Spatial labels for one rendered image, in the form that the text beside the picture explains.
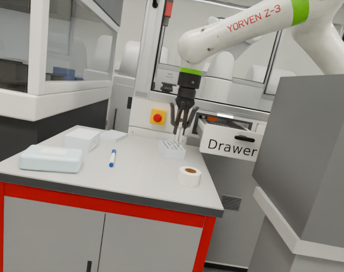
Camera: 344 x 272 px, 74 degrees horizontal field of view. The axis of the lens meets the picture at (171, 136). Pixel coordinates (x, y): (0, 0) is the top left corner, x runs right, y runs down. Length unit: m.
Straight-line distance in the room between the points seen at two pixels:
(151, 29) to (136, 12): 3.33
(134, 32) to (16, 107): 3.53
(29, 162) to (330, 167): 0.72
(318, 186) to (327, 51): 0.54
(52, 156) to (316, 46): 0.93
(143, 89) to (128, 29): 3.34
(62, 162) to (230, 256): 1.16
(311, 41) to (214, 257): 1.21
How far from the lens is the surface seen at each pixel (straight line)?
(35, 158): 0.71
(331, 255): 0.72
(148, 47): 1.16
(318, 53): 1.01
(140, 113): 1.17
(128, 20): 4.48
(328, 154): 0.60
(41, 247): 0.81
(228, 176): 1.29
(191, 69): 0.93
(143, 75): 1.15
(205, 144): 0.88
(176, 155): 0.93
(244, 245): 1.54
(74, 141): 0.86
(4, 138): 1.23
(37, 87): 1.05
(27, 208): 0.76
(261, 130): 1.24
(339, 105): 0.61
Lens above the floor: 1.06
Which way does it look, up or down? 13 degrees down
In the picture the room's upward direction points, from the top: 11 degrees clockwise
